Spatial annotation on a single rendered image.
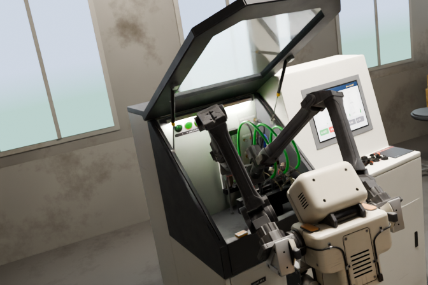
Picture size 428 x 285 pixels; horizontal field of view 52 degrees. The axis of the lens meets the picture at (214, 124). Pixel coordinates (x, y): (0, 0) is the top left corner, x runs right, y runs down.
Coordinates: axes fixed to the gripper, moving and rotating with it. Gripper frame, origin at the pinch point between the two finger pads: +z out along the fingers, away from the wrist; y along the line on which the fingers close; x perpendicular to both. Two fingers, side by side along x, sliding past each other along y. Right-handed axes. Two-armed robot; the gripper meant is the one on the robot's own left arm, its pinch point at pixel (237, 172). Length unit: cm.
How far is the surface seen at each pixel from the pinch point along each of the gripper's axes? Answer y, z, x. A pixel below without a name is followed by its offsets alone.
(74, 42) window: 147, 65, -201
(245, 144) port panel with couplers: 3, 40, -34
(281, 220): -12.2, 18.2, 21.7
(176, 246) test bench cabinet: 50, 33, 16
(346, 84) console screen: -62, 52, -59
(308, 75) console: -44, 31, -60
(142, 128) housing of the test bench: 46, -3, -40
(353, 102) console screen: -63, 59, -50
